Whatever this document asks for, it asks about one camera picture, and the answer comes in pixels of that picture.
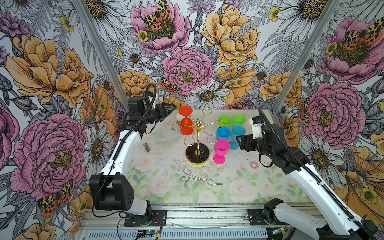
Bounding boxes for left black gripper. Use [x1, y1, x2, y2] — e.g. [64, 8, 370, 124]
[142, 101, 177, 124]

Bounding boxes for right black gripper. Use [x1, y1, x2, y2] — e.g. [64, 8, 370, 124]
[236, 134, 275, 159]

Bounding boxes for blue wine glass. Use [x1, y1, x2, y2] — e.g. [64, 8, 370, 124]
[216, 127, 231, 140]
[228, 124, 247, 151]

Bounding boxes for pink wine glass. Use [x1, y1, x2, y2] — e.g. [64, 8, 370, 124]
[213, 139, 230, 165]

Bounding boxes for red wine glass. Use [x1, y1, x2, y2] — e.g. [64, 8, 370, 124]
[179, 106, 194, 136]

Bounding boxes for blue wine glass front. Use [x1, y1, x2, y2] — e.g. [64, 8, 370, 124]
[216, 127, 231, 140]

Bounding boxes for green wine glass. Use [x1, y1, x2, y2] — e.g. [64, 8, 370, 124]
[218, 115, 232, 128]
[232, 114, 247, 127]

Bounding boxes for green wine glass front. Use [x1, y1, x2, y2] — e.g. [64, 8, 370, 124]
[218, 115, 232, 128]

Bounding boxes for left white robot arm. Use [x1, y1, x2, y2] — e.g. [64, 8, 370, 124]
[89, 84, 176, 222]

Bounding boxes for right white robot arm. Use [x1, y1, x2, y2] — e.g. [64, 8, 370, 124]
[236, 110, 378, 240]

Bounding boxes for brown paper cup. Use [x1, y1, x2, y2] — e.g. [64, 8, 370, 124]
[176, 113, 184, 122]

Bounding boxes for clear plastic bowl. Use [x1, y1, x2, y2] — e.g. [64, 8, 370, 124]
[149, 128, 182, 142]

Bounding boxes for small tan clip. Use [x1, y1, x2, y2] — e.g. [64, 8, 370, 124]
[142, 143, 150, 153]

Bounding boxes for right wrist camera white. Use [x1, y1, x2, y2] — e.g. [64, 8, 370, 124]
[249, 116, 265, 139]

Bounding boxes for gold wire glass rack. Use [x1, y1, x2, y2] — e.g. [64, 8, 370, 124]
[172, 108, 218, 166]

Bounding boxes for metal wire tongs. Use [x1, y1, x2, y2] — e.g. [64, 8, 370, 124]
[180, 169, 222, 186]

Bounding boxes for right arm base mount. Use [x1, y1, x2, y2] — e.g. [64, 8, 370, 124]
[245, 209, 287, 226]

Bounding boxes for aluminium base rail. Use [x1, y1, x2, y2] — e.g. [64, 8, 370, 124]
[76, 204, 310, 240]

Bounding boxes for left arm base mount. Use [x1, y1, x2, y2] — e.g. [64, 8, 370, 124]
[124, 210, 168, 227]

